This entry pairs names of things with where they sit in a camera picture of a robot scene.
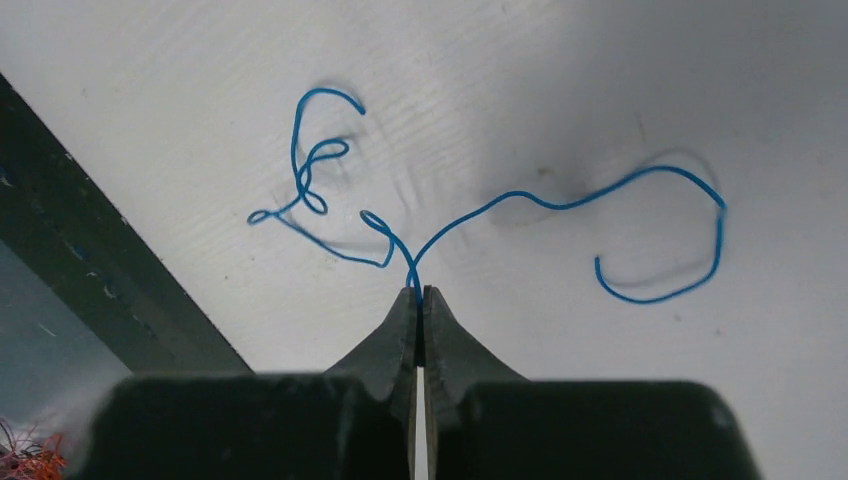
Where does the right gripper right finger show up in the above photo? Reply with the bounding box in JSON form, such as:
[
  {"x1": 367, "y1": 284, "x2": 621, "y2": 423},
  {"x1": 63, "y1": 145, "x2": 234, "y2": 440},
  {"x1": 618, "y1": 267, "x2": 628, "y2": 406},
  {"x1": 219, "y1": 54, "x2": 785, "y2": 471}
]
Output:
[{"x1": 422, "y1": 286, "x2": 527, "y2": 479}]

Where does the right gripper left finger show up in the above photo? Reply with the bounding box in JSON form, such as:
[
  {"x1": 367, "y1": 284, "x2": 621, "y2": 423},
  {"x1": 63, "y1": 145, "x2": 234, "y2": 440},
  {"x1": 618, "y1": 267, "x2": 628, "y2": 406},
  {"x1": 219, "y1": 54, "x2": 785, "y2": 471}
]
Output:
[{"x1": 327, "y1": 287, "x2": 419, "y2": 479}]

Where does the single blue cable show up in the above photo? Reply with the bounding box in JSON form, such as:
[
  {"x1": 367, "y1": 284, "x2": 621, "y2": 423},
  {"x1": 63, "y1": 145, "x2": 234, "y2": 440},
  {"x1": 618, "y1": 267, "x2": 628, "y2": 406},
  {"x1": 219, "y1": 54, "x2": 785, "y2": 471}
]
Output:
[{"x1": 246, "y1": 87, "x2": 729, "y2": 307}]

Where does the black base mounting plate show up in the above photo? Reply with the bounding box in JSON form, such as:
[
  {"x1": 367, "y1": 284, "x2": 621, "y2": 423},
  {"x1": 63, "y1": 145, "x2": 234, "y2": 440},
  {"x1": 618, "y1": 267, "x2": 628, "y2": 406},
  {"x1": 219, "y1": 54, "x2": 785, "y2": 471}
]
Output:
[{"x1": 1, "y1": 79, "x2": 251, "y2": 373}]

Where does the orange wire bundle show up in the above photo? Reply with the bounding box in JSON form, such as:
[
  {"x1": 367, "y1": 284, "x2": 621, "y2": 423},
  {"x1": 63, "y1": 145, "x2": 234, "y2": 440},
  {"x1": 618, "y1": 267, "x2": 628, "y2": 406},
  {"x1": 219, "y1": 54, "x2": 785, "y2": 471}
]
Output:
[{"x1": 0, "y1": 417, "x2": 71, "y2": 480}]

